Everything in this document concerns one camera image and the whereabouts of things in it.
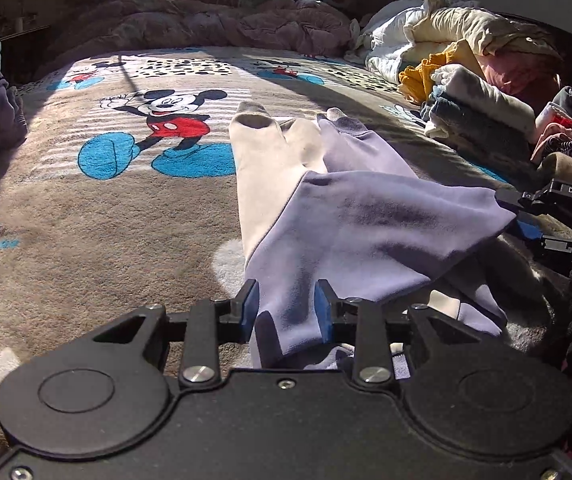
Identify red patterned garment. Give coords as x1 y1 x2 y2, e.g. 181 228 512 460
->
531 102 572 166

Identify pink quilted comforter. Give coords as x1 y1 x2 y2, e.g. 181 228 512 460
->
48 0 362 57

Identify dark blue folded garment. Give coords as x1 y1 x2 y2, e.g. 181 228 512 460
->
418 92 538 167

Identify cartoon mouse printed blanket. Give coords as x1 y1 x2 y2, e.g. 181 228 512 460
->
0 45 572 461

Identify olive brown garment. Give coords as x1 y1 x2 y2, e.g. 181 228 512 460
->
536 151 572 194

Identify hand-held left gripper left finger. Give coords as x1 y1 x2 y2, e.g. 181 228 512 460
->
93 279 260 390

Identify lavender and cream sweatshirt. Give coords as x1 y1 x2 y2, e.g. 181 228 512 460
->
228 101 519 372

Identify pink cloth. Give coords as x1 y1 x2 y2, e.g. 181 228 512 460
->
481 52 562 107

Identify white grey folded garment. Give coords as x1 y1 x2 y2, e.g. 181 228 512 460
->
428 64 537 144

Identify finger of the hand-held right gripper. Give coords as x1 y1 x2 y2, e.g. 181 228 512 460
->
508 213 572 257
495 187 551 215

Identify yellow garment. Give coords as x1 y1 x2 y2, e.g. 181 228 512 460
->
398 40 487 104

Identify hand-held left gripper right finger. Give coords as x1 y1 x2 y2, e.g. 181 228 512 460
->
314 279 474 390

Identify cream crumpled cloth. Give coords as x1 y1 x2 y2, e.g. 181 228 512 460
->
405 0 562 59

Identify white crumpled cloth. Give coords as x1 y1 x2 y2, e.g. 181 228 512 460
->
346 0 447 86

